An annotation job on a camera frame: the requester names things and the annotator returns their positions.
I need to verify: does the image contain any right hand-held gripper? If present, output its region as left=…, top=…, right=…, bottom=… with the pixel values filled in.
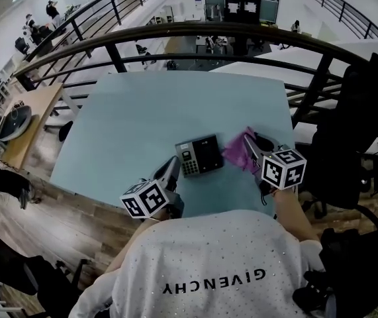
left=243, top=132, right=308, bottom=205

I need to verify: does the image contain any person's white shirt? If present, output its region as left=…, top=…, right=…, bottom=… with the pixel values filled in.
left=68, top=209, right=338, bottom=318

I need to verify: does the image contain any person's left forearm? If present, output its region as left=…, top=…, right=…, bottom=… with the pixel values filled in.
left=104, top=215, right=165, bottom=275

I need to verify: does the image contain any large metal bowl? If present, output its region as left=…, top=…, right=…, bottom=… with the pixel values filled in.
left=0, top=105, right=33, bottom=142

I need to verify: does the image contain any light wooden table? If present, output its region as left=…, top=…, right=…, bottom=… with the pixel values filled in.
left=0, top=83, right=65, bottom=172

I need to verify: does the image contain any black metal railing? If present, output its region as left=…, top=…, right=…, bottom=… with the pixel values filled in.
left=24, top=0, right=177, bottom=62
left=307, top=0, right=378, bottom=48

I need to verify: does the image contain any black stool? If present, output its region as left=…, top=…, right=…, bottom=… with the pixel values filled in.
left=58, top=120, right=75, bottom=143

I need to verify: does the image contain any person's right forearm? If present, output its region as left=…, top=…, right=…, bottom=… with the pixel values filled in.
left=270, top=186, right=321, bottom=244

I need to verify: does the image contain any purple cloth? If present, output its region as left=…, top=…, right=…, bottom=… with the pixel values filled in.
left=222, top=126, right=264, bottom=176

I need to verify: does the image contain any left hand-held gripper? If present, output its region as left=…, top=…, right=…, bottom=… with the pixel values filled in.
left=119, top=156, right=185, bottom=220

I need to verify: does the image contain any black bag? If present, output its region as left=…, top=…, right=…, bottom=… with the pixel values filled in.
left=291, top=226, right=378, bottom=315

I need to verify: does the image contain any black railing with wooden handrail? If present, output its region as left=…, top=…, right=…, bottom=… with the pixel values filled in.
left=11, top=21, right=378, bottom=131

